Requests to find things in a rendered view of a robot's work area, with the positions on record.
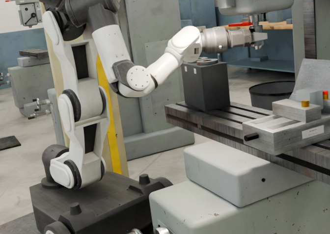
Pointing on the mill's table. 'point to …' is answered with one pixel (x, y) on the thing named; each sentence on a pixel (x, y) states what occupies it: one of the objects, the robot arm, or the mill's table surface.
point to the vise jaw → (296, 110)
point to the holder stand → (206, 84)
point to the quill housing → (260, 0)
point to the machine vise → (287, 132)
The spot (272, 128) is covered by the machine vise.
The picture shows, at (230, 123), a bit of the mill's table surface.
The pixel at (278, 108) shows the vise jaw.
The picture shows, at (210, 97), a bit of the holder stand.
